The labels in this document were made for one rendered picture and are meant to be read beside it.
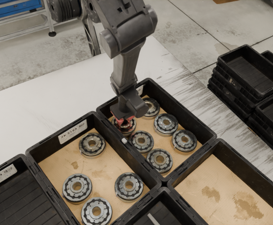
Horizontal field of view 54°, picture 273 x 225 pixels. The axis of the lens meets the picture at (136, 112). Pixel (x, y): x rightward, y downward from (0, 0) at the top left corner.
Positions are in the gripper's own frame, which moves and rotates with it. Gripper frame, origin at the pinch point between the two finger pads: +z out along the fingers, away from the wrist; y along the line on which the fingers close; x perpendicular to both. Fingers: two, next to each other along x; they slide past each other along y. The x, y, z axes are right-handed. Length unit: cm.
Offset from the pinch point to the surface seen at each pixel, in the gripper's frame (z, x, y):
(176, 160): 5.1, -24.1, 9.6
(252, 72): 37, 9, 118
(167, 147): 5.2, -17.3, 10.5
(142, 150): 2.2, -14.4, -0.5
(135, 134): 2.7, -6.5, 1.6
